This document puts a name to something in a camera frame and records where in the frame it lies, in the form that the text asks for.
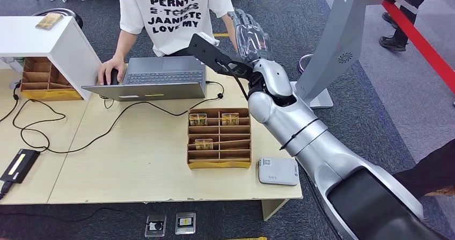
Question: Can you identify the gold room key card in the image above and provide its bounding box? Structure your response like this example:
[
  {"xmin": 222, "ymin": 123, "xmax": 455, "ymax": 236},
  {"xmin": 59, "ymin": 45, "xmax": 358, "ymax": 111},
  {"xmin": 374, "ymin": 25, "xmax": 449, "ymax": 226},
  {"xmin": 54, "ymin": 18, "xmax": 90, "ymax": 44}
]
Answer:
[
  {"xmin": 195, "ymin": 139, "xmax": 214, "ymax": 151},
  {"xmin": 188, "ymin": 113, "xmax": 208, "ymax": 127},
  {"xmin": 221, "ymin": 112, "xmax": 239, "ymax": 126}
]

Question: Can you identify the floor socket with white plug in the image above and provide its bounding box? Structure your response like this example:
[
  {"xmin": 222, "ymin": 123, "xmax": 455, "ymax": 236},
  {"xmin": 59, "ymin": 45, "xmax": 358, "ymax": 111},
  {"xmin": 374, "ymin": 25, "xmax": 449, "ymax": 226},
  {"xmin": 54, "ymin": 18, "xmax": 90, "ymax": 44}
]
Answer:
[{"xmin": 144, "ymin": 215, "xmax": 167, "ymax": 239}]

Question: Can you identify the white shelf box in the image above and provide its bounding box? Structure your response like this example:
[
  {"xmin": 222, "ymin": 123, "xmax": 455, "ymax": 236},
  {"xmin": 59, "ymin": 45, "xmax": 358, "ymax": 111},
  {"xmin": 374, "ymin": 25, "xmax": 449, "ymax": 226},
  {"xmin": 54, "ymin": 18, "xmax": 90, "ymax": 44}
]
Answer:
[{"xmin": 0, "ymin": 17, "xmax": 104, "ymax": 101}]

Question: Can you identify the grey white card reader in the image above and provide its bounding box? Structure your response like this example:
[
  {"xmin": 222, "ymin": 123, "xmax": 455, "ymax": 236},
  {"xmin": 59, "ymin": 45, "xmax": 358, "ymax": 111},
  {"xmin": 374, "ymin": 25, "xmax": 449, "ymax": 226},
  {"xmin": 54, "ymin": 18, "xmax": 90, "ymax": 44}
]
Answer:
[{"xmin": 258, "ymin": 157, "xmax": 300, "ymax": 186}]

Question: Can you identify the black floor cable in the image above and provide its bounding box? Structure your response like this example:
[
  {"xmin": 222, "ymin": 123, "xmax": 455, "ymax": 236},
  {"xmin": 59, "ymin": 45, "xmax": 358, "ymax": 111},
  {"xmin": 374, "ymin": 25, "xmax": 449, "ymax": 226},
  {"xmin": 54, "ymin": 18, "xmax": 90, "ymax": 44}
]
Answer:
[{"xmin": 0, "ymin": 207, "xmax": 146, "ymax": 224}]

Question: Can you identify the gold patterned card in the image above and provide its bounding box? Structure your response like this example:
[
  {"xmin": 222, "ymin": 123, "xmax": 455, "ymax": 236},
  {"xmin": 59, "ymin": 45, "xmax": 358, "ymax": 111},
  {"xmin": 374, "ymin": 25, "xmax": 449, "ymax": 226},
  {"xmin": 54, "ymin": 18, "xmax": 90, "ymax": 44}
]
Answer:
[{"xmin": 35, "ymin": 12, "xmax": 65, "ymax": 31}]

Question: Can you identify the purple ring base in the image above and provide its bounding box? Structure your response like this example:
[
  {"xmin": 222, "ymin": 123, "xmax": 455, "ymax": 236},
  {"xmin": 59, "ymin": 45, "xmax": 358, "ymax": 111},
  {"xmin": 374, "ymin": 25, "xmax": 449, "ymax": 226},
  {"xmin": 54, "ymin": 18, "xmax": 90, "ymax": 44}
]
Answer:
[{"xmin": 298, "ymin": 54, "xmax": 314, "ymax": 75}]

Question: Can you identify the beige table leg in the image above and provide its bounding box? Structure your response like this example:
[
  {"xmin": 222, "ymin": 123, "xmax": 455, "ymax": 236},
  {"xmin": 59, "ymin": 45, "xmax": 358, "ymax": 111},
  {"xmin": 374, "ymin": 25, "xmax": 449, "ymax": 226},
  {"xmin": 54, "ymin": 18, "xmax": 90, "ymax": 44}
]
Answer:
[{"xmin": 261, "ymin": 199, "xmax": 289, "ymax": 222}]

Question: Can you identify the grey kiosk stand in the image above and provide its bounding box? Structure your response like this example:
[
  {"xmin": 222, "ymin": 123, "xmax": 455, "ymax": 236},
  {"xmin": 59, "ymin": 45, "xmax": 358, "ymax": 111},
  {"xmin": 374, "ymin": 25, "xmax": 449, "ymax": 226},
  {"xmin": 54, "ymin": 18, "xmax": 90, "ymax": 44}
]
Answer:
[{"xmin": 289, "ymin": 0, "xmax": 419, "ymax": 110}]

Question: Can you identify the black adapter yellow label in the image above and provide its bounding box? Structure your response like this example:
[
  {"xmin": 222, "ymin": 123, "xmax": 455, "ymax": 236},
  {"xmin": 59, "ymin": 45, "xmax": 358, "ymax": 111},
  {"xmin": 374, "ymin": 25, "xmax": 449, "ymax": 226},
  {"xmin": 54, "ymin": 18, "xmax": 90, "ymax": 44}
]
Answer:
[{"xmin": 1, "ymin": 149, "xmax": 41, "ymax": 185}]

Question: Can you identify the floor socket with yellow label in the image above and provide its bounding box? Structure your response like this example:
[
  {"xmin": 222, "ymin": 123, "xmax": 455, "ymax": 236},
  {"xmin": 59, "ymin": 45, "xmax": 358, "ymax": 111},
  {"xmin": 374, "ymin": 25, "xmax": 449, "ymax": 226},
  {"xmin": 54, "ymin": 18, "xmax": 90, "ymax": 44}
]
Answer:
[{"xmin": 174, "ymin": 213, "xmax": 196, "ymax": 236}]

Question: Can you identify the grey laptop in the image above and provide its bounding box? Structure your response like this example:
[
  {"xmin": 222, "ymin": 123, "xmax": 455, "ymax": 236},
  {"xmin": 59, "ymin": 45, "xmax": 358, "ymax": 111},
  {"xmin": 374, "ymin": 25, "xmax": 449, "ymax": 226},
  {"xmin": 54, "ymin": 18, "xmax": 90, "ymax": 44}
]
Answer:
[{"xmin": 82, "ymin": 56, "xmax": 208, "ymax": 103}]

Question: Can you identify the person's right hand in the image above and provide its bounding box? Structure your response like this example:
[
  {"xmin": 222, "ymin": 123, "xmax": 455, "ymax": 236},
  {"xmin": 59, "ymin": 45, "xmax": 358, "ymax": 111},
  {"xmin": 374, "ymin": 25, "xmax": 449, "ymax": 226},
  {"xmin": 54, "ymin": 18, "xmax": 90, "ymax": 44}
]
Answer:
[{"xmin": 98, "ymin": 56, "xmax": 127, "ymax": 86}]

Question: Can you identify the black laptop cable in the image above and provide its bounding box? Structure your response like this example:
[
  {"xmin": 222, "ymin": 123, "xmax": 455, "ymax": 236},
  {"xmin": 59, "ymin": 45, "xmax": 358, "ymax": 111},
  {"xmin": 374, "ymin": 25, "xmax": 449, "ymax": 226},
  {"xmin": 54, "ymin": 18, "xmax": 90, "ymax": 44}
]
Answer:
[{"xmin": 13, "ymin": 81, "xmax": 225, "ymax": 155}]

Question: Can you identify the black cable with plug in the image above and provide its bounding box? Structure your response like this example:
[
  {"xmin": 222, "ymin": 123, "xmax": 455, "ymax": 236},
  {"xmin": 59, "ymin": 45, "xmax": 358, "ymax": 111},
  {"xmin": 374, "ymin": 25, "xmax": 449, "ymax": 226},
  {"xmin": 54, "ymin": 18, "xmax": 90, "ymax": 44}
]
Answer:
[{"xmin": 0, "ymin": 83, "xmax": 22, "ymax": 124}]

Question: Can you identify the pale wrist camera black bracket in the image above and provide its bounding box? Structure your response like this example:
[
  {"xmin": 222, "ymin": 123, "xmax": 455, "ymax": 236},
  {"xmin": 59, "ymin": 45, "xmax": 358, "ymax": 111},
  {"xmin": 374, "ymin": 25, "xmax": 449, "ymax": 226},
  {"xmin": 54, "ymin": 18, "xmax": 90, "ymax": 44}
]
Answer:
[{"xmin": 187, "ymin": 32, "xmax": 255, "ymax": 81}]

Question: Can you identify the red barrier belt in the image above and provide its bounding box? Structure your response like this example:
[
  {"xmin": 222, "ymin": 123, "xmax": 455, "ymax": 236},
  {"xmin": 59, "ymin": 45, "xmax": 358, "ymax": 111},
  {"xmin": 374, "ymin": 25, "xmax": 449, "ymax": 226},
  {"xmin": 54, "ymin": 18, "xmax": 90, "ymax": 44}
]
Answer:
[{"xmin": 381, "ymin": 2, "xmax": 455, "ymax": 96}]

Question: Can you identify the black adapter cable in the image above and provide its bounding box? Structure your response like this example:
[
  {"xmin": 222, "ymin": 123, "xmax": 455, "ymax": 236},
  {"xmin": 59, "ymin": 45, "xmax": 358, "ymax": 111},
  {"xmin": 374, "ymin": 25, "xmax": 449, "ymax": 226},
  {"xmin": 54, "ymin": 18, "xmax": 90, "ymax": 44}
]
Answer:
[{"xmin": 0, "ymin": 181, "xmax": 15, "ymax": 201}]

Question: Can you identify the person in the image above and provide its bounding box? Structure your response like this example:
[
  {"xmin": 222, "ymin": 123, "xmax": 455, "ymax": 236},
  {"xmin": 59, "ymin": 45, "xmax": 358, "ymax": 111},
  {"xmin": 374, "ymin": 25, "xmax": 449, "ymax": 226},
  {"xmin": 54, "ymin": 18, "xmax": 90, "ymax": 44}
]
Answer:
[{"xmin": 98, "ymin": 0, "xmax": 238, "ymax": 86}]

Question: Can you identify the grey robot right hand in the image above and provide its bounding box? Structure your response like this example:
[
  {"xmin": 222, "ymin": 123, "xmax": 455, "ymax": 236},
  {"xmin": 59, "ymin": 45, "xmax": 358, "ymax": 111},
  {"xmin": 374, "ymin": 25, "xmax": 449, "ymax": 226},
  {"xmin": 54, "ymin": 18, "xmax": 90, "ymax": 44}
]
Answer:
[{"xmin": 227, "ymin": 9, "xmax": 274, "ymax": 63}]

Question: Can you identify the black round stool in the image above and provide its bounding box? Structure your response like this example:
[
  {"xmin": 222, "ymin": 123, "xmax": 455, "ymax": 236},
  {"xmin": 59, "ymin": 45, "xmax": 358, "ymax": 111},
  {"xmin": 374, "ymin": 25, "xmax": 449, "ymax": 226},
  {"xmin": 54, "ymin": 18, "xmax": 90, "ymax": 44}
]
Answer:
[{"xmin": 33, "ymin": 9, "xmax": 85, "ymax": 30}]

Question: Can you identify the wooden card organizer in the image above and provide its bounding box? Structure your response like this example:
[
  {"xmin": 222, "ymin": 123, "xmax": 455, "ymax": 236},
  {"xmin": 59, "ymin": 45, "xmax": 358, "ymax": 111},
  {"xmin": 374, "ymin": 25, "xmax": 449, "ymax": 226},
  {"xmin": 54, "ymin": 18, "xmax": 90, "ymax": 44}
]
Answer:
[
  {"xmin": 20, "ymin": 57, "xmax": 85, "ymax": 102},
  {"xmin": 187, "ymin": 107, "xmax": 252, "ymax": 170}
]

